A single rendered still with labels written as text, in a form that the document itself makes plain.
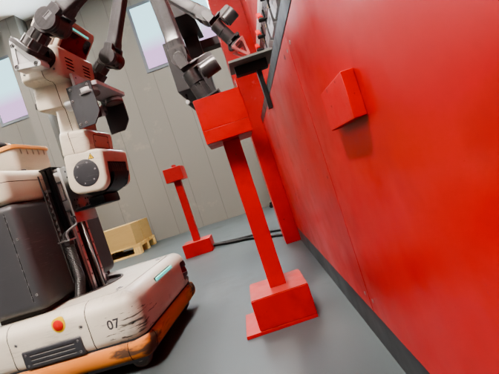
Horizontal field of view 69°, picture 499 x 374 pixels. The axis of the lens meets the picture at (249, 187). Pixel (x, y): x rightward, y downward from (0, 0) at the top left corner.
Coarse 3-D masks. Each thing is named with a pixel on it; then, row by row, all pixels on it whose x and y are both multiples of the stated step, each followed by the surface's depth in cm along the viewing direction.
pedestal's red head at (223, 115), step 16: (208, 96) 120; (224, 96) 120; (240, 96) 120; (208, 112) 120; (224, 112) 120; (240, 112) 120; (208, 128) 120; (224, 128) 120; (240, 128) 120; (208, 144) 120
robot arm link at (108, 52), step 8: (120, 0) 166; (112, 8) 166; (120, 8) 166; (112, 16) 166; (120, 16) 166; (112, 24) 167; (120, 24) 167; (112, 32) 167; (120, 32) 168; (112, 40) 166; (120, 40) 169; (104, 48) 165; (112, 48) 165; (120, 48) 170; (104, 56) 165; (112, 56) 164; (104, 64) 166; (112, 64) 167
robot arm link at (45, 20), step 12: (60, 0) 123; (72, 0) 124; (84, 0) 126; (36, 12) 122; (48, 12) 122; (60, 12) 123; (72, 12) 126; (36, 24) 123; (48, 24) 122; (72, 24) 132
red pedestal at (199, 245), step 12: (180, 168) 318; (168, 180) 318; (180, 180) 327; (180, 192) 325; (192, 216) 328; (192, 228) 326; (192, 240) 334; (204, 240) 319; (192, 252) 320; (204, 252) 320
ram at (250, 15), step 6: (246, 0) 217; (252, 0) 192; (246, 6) 225; (252, 6) 199; (246, 12) 234; (252, 12) 206; (246, 18) 244; (252, 18) 213; (252, 24) 222; (258, 24) 199; (252, 30) 231; (252, 36) 240; (258, 42) 222
